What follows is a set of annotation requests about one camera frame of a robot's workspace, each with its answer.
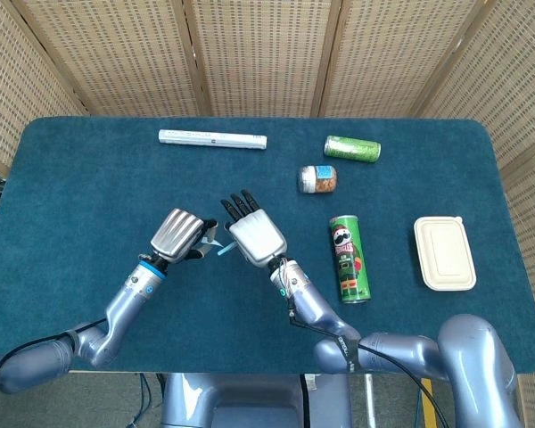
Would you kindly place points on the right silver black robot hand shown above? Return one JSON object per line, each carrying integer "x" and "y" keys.
{"x": 258, "y": 236}

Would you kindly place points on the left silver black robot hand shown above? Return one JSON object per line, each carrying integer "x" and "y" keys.
{"x": 176, "y": 234}

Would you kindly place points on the light blue toothbrush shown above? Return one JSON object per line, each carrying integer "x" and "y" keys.
{"x": 225, "y": 250}

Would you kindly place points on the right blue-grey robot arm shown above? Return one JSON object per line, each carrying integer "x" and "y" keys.
{"x": 468, "y": 348}

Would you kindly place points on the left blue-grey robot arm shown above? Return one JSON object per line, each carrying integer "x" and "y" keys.
{"x": 125, "y": 303}

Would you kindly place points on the blue felt table cover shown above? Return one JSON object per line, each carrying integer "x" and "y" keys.
{"x": 116, "y": 187}

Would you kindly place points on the small jar with blue label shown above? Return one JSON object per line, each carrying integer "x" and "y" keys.
{"x": 318, "y": 179}

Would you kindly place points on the green Pringles can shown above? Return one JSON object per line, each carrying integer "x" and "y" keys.
{"x": 350, "y": 260}

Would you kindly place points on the long white box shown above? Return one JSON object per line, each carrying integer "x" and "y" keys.
{"x": 211, "y": 139}

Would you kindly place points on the green drink can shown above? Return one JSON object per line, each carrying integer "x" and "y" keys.
{"x": 352, "y": 148}

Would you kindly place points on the blue-grey robot torso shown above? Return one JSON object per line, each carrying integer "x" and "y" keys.
{"x": 249, "y": 401}

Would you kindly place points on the woven folding screen panel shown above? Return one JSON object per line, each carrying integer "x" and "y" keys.
{"x": 512, "y": 111}
{"x": 116, "y": 53}
{"x": 260, "y": 53}
{"x": 392, "y": 53}
{"x": 13, "y": 80}

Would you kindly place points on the beige takeout box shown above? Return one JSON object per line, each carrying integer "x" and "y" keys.
{"x": 443, "y": 254}

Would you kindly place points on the white floor tape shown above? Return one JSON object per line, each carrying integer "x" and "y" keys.
{"x": 369, "y": 397}

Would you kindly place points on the yellow floor tape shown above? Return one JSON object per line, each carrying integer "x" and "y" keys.
{"x": 428, "y": 401}

